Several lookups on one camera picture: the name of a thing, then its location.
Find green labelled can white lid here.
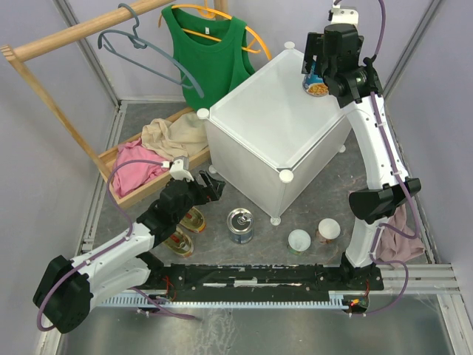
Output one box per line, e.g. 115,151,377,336
287,229,311,255

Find yellow labelled can white lid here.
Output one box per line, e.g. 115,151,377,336
316,218,341,244

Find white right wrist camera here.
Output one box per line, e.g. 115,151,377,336
328,3,359,27

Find grey blue clothes hanger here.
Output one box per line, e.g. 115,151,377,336
97,3,205,98

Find beige crumpled cloth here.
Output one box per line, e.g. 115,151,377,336
141,112,208,160

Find light blue cable duct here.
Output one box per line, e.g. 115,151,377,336
98,291,362,311

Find mauve pink cloth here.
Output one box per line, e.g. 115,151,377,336
376,206,425,263

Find lower flat gold sardine tin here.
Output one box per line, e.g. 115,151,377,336
163,227,194,257

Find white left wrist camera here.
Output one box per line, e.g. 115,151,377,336
169,156,194,182

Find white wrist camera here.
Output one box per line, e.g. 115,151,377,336
169,156,194,182
328,3,359,27

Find blue labelled open-top can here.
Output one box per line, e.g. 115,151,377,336
227,208,253,244

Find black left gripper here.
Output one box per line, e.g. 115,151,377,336
173,169,225,223

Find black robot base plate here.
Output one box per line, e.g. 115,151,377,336
140,264,384,302

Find flat gold sardine tin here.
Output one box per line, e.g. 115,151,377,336
180,207,206,233
163,227,194,257

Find green tank top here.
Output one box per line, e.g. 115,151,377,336
160,4,256,111

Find orange clothes hanger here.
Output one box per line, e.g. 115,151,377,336
158,3,273,61

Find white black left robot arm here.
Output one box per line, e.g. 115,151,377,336
33,170,225,334

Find white plastic cube cabinet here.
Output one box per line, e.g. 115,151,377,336
197,42,351,226

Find upper flat gold sardine tin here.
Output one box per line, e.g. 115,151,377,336
180,207,206,233

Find blue chicken noodle soup can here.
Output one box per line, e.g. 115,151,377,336
302,61,329,97

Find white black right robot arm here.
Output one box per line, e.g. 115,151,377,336
302,24,421,289

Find pink crumpled cloth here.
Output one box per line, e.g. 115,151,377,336
112,139,167,198

